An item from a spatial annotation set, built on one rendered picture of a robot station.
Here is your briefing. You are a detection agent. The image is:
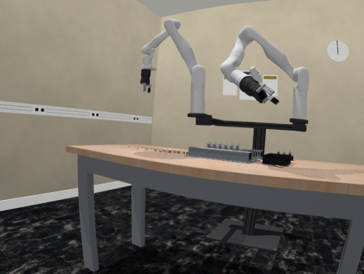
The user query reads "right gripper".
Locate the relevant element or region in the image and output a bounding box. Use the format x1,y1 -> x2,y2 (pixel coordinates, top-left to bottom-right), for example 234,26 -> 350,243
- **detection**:
140,63 -> 156,93

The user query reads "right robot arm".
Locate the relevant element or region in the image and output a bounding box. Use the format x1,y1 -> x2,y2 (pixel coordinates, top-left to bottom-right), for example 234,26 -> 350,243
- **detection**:
142,19 -> 205,113

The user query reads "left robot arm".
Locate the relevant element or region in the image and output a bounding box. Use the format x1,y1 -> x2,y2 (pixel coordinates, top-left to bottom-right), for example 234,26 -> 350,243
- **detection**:
220,25 -> 309,120

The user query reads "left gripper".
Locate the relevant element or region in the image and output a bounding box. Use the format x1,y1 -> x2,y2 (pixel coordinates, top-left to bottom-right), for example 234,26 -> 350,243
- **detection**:
235,67 -> 279,105

